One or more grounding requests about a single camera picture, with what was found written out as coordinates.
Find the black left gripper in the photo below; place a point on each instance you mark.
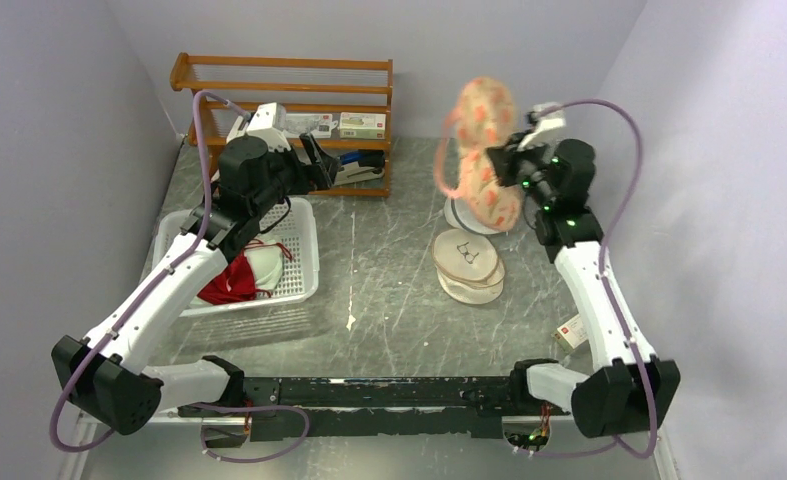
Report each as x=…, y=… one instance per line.
x=316, y=177

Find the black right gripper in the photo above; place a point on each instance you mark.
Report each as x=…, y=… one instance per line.
x=504, y=157

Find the floral peach laundry bag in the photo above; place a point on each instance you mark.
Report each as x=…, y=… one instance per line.
x=484, y=116

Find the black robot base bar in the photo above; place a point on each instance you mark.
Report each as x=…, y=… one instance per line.
x=278, y=408

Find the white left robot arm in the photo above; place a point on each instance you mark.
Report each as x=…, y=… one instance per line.
x=106, y=373

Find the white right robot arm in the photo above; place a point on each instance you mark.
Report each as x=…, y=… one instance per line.
x=631, y=388

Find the white round mesh laundry bag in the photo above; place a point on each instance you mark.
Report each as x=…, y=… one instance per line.
x=458, y=215

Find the beige round laundry bag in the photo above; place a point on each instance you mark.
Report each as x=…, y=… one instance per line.
x=468, y=266

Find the white bra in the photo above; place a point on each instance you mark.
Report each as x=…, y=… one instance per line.
x=266, y=261

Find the red bra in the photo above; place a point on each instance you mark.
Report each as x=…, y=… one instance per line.
x=236, y=283

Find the blue black stapler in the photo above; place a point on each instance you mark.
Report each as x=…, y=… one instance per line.
x=359, y=166

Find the clear plastic package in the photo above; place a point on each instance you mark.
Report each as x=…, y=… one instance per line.
x=319, y=125

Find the white green box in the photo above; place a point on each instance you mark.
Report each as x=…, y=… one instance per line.
x=368, y=126

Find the orange wooden shelf rack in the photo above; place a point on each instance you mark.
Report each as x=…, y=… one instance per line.
x=304, y=86

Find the white plastic basket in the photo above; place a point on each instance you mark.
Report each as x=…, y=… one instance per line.
x=294, y=225

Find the small white red box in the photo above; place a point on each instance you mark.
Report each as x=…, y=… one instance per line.
x=571, y=335

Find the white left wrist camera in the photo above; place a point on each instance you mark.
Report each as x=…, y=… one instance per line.
x=266, y=123

